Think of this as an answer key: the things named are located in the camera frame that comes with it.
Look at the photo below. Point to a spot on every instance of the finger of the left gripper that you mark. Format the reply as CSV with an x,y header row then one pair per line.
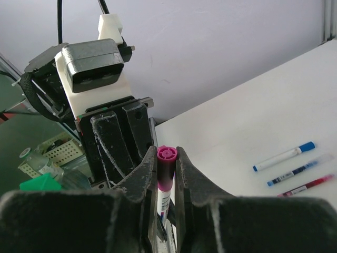
x,y
137,119
116,159

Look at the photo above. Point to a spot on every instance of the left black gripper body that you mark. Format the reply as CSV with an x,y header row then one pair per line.
x,y
43,89

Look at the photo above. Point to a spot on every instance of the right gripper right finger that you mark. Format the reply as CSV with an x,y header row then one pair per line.
x,y
209,219

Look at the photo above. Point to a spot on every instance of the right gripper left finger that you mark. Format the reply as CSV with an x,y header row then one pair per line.
x,y
120,219

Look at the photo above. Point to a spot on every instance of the purple pen cap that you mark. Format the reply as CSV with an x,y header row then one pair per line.
x,y
166,164

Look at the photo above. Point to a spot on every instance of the blue white marker pen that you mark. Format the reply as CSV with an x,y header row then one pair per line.
x,y
283,156

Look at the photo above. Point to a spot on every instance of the red gel pen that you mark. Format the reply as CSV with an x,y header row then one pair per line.
x,y
308,185

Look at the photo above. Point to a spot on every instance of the blue gel pen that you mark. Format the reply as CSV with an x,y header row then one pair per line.
x,y
319,160

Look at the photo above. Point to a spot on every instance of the thin white red-tip pen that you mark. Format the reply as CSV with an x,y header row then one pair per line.
x,y
163,201

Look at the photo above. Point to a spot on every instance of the perforated cream basket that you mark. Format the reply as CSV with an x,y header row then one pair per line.
x,y
61,149

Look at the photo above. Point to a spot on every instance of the green plastic object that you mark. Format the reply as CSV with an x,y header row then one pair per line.
x,y
41,183

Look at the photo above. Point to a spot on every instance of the clear plastic bottle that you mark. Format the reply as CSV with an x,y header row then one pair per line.
x,y
42,164

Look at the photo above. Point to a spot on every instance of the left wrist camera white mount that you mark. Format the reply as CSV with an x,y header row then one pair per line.
x,y
91,72

